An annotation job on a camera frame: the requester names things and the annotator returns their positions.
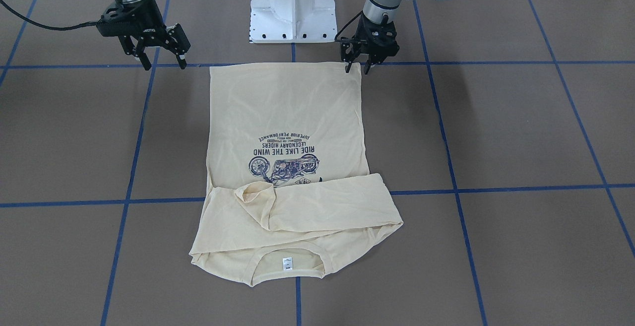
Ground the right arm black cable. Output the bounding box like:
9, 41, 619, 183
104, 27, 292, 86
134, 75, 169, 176
0, 0, 117, 32

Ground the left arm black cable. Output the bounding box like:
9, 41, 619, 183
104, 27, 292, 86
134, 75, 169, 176
334, 10, 364, 44

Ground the cream long-sleeve printed shirt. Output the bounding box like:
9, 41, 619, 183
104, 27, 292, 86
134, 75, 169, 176
189, 62, 403, 287

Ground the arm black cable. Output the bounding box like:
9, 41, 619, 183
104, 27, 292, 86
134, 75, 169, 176
334, 10, 364, 44
0, 0, 117, 32

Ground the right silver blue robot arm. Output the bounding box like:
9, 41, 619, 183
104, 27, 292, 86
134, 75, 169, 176
97, 0, 191, 70

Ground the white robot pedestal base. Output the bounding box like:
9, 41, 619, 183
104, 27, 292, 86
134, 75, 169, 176
250, 0, 337, 44

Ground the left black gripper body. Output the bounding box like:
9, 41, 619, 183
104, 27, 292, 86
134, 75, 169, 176
353, 13, 399, 59

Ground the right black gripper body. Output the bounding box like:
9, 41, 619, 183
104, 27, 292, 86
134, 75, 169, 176
97, 0, 169, 48

